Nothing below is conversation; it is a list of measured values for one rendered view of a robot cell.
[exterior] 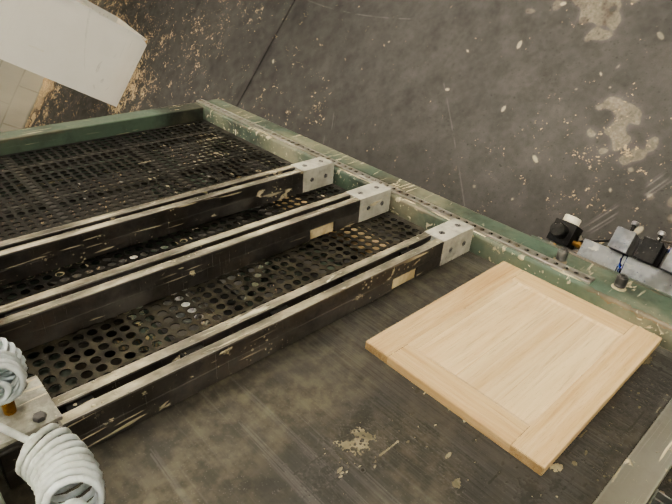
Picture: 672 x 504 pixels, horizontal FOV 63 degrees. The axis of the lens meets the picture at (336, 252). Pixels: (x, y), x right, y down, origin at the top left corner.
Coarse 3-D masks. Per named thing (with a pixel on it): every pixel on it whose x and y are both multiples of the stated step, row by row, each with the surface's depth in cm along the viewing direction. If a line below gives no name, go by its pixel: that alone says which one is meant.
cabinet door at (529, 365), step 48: (480, 288) 123; (528, 288) 124; (384, 336) 106; (432, 336) 107; (480, 336) 108; (528, 336) 109; (576, 336) 110; (624, 336) 111; (432, 384) 95; (480, 384) 96; (528, 384) 97; (576, 384) 98; (528, 432) 87; (576, 432) 88
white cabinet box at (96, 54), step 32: (0, 0) 351; (32, 0) 362; (64, 0) 373; (0, 32) 360; (32, 32) 372; (64, 32) 384; (96, 32) 397; (128, 32) 410; (32, 64) 382; (64, 64) 395; (96, 64) 409; (128, 64) 423; (96, 96) 422
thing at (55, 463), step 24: (0, 360) 66; (0, 384) 64; (24, 384) 67; (24, 456) 56; (48, 456) 56; (72, 456) 56; (24, 480) 57; (48, 480) 53; (72, 480) 53; (96, 480) 54
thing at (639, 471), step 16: (656, 432) 86; (640, 448) 83; (656, 448) 84; (624, 464) 81; (640, 464) 81; (656, 464) 81; (624, 480) 78; (640, 480) 78; (656, 480) 79; (608, 496) 76; (624, 496) 76; (640, 496) 76
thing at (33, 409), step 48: (432, 240) 129; (336, 288) 109; (384, 288) 119; (192, 336) 94; (240, 336) 95; (288, 336) 103; (96, 384) 83; (144, 384) 83; (192, 384) 90; (0, 432) 70; (48, 432) 75; (96, 432) 80
